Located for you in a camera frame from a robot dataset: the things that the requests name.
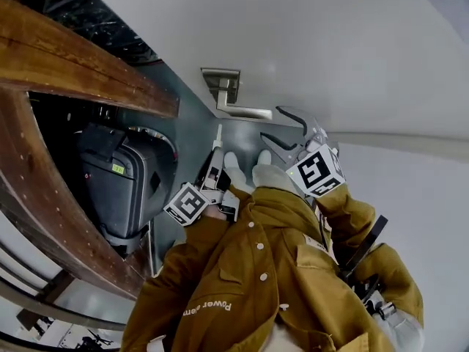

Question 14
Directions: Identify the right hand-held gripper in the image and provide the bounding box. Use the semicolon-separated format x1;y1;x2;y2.
259;105;347;199

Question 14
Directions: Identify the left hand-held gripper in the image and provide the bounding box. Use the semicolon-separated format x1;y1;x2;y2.
163;145;241;227

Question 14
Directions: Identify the white door with handle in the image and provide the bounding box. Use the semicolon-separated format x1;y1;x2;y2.
78;0;469;150

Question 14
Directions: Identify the person's right forearm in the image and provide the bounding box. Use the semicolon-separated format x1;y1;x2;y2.
317;185;378;256

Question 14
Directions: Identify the person's left forearm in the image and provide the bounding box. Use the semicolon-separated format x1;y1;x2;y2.
160;205;235;282

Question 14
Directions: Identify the white shoe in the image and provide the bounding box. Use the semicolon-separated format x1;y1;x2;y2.
223;151;254;194
252;150;305;197

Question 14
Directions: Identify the dark grey hard case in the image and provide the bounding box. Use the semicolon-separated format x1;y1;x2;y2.
76;122;173;249

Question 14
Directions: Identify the mustard yellow jacket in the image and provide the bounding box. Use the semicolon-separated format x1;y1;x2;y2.
120;185;426;352

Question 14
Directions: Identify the dark speckled bag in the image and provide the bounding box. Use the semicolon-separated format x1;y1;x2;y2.
43;0;159;66

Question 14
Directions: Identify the white shirt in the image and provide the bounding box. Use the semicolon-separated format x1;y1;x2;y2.
273;315;309;352

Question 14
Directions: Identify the wooden handrail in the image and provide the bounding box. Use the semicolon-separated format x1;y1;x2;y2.
0;240;128;331

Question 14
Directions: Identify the light grey bag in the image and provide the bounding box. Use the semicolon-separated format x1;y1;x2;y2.
369;298;428;352

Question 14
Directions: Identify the curved grey hose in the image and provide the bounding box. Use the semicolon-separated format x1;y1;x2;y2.
128;125;180;161

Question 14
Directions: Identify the metal door handle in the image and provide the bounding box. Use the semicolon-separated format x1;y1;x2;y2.
200;67;274;120

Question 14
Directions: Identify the thin white cable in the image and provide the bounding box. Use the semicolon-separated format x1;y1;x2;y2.
147;220;154;274

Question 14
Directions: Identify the black shoulder strap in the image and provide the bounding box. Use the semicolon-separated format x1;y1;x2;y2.
339;214;389;307

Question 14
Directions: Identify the wooden stair post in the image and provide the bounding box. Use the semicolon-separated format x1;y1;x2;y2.
0;0;180;120

